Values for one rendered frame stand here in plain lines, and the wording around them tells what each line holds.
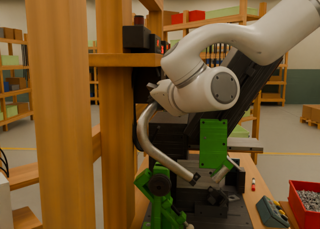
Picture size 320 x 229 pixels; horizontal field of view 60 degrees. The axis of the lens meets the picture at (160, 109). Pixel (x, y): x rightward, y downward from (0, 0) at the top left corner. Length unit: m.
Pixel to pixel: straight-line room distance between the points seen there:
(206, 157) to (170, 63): 0.72
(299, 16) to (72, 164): 0.53
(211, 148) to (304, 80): 10.02
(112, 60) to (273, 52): 0.47
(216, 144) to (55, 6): 0.86
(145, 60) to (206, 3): 9.59
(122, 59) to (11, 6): 11.15
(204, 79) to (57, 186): 0.38
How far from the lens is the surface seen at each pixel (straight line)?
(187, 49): 0.54
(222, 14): 4.13
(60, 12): 0.59
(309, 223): 1.36
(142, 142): 0.79
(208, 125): 1.21
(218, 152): 1.21
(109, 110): 0.97
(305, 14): 0.61
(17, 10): 11.79
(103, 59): 0.86
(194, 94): 0.55
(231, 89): 0.54
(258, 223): 1.22
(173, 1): 10.35
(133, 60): 0.84
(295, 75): 11.00
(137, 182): 0.97
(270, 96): 10.22
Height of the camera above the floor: 1.52
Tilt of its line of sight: 10 degrees down
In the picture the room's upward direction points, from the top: straight up
